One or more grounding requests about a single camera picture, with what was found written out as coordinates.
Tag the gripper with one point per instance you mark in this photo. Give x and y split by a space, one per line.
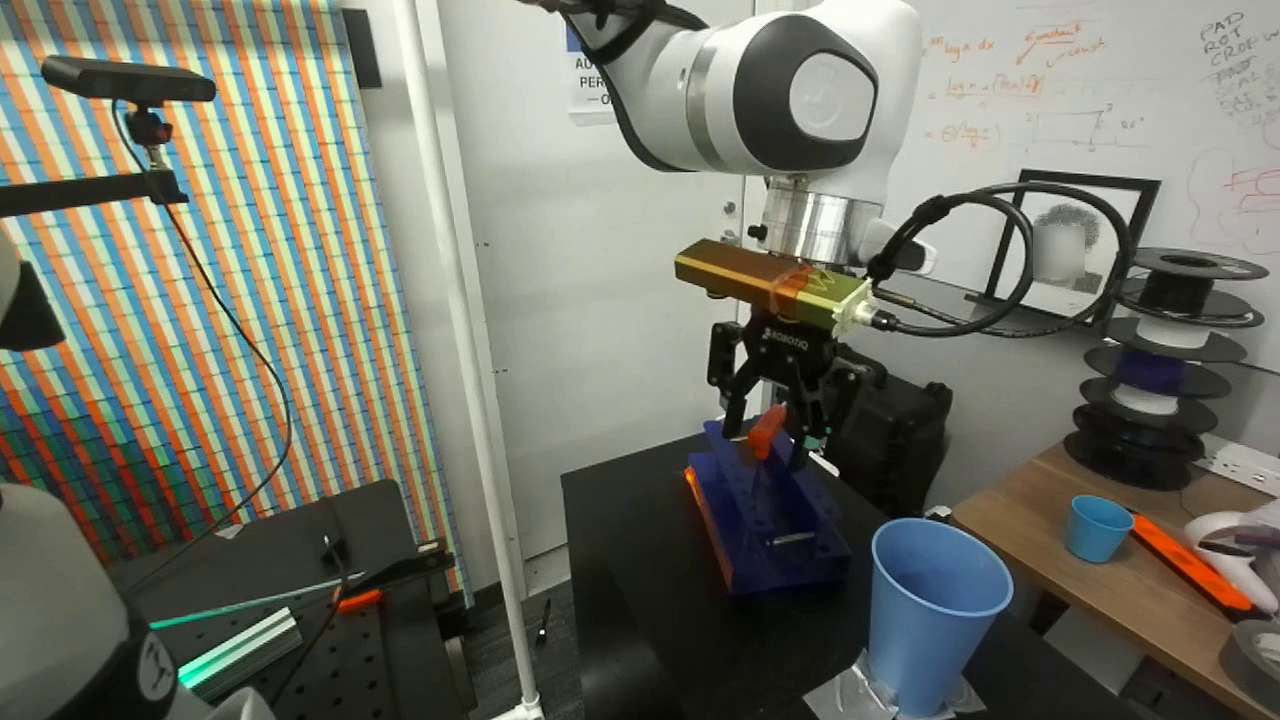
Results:
795 355

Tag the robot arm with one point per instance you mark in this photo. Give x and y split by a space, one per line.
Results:
720 80

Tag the orange object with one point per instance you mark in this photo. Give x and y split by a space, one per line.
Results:
766 432

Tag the large light blue cup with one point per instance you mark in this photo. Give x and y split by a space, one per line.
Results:
930 620

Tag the small blue cup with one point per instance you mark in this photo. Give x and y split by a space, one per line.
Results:
1095 535

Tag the dark blue block rack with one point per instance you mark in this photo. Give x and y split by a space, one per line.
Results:
770 510

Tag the black hard case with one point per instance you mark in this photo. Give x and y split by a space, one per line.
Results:
895 440

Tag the small metal pin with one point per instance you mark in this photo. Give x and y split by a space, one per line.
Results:
792 540

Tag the wooden table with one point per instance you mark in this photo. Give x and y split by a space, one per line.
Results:
1030 545

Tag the silver tape patch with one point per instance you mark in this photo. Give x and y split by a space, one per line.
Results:
840 695

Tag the white pole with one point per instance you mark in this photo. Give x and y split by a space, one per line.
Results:
460 300

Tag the black pen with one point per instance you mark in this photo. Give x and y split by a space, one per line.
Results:
543 622

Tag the paper notice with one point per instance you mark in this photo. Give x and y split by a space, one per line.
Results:
590 90

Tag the whiteboard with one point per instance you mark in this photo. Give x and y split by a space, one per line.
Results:
1000 100

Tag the stack of filament spools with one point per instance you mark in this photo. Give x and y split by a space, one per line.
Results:
1150 400

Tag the black clamp with orange tip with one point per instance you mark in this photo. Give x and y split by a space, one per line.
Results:
395 572

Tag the orange flat tool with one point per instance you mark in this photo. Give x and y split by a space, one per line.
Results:
1185 562

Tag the white power strip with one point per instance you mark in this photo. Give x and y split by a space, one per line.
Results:
1245 465

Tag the hand controller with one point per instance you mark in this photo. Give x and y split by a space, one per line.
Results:
1245 575

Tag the grey tape roll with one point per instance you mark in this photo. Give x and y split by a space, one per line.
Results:
1250 665

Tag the colourful striped board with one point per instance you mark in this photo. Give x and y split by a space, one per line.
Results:
220 300

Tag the aluminium profile bar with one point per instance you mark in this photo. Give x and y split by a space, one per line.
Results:
240 650

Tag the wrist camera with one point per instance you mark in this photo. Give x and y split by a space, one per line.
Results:
760 280

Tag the black picture frame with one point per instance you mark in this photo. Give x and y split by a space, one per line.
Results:
1075 250

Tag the camera on mount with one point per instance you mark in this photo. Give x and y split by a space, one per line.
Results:
125 80

